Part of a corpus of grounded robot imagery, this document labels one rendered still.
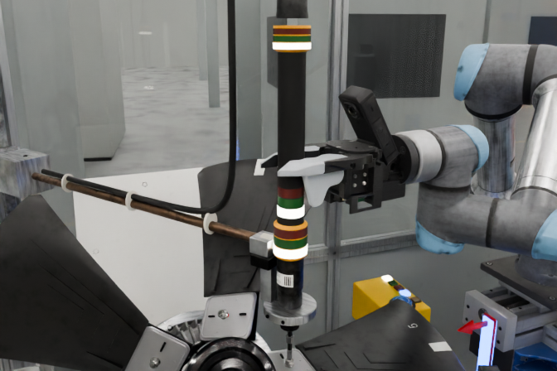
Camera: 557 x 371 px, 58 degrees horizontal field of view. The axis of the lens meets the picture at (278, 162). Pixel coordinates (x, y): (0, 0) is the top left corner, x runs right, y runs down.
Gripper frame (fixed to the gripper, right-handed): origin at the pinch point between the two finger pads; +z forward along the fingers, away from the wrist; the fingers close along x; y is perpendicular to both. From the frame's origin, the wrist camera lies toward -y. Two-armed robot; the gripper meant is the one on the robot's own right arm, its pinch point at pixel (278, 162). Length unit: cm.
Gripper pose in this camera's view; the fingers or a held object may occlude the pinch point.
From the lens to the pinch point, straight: 60.9
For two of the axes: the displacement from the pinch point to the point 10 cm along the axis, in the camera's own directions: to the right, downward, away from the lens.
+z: -8.6, 1.3, -5.0
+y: 0.0, 9.7, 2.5
